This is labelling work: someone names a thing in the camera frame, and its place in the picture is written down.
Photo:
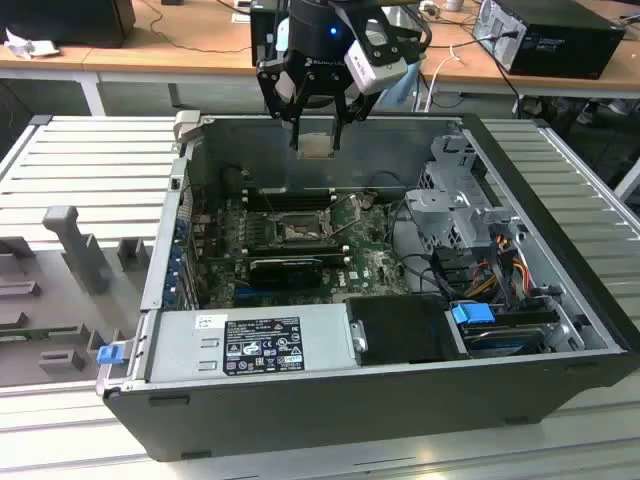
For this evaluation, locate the wooden desk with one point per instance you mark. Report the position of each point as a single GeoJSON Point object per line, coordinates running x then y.
{"type": "Point", "coordinates": [200, 60]}

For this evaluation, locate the grey plastic case latch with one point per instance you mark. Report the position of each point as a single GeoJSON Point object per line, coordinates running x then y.
{"type": "Point", "coordinates": [186, 125]}

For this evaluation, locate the square silver CPU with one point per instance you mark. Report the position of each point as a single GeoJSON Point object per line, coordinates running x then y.
{"type": "Point", "coordinates": [316, 146]}

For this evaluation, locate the black open PC case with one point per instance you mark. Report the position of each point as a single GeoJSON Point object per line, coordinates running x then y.
{"type": "Point", "coordinates": [300, 415]}

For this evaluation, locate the grey power supply unit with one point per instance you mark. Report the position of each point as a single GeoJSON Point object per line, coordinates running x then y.
{"type": "Point", "coordinates": [175, 350]}

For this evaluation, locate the blue plastic latch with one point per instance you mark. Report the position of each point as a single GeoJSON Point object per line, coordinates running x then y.
{"type": "Point", "coordinates": [109, 355]}

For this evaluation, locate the silver coin battery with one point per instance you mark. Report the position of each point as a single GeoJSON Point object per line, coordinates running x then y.
{"type": "Point", "coordinates": [368, 200]}

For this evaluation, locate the pale wrist camera mount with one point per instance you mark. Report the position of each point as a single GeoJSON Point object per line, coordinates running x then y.
{"type": "Point", "coordinates": [283, 35]}

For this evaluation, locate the green motherboard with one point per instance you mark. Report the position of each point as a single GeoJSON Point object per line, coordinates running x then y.
{"type": "Point", "coordinates": [365, 265]}

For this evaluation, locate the black plastic shroud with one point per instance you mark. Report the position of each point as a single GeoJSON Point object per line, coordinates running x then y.
{"type": "Point", "coordinates": [400, 330]}

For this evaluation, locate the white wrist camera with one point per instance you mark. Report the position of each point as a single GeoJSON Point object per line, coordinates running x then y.
{"type": "Point", "coordinates": [372, 72]}

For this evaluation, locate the hard disk in blue carrier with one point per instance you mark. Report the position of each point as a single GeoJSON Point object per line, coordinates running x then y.
{"type": "Point", "coordinates": [470, 315]}

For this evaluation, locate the small black computer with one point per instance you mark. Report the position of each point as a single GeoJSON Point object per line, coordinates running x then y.
{"type": "Point", "coordinates": [262, 30]}

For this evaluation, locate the crumpled white paper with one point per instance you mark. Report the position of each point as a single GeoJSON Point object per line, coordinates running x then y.
{"type": "Point", "coordinates": [30, 47]}

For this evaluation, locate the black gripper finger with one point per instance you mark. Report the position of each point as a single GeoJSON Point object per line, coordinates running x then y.
{"type": "Point", "coordinates": [295, 130]}
{"type": "Point", "coordinates": [337, 132]}

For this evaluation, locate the grey parts rack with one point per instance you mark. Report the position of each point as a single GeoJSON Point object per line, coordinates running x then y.
{"type": "Point", "coordinates": [65, 310]}

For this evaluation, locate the CPU socket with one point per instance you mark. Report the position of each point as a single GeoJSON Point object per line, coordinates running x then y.
{"type": "Point", "coordinates": [300, 230]}

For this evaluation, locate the silver metal drive cage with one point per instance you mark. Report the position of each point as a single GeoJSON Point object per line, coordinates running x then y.
{"type": "Point", "coordinates": [450, 200]}

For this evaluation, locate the black graphics card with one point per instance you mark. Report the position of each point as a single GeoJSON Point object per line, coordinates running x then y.
{"type": "Point", "coordinates": [285, 272]}

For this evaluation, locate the black desktop computer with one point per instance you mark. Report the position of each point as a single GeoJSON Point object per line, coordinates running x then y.
{"type": "Point", "coordinates": [565, 45]}

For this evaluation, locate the large black box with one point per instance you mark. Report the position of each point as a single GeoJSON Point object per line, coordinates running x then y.
{"type": "Point", "coordinates": [65, 22]}

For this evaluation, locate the pale blue chair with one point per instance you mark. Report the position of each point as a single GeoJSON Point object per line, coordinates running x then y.
{"type": "Point", "coordinates": [410, 80]}

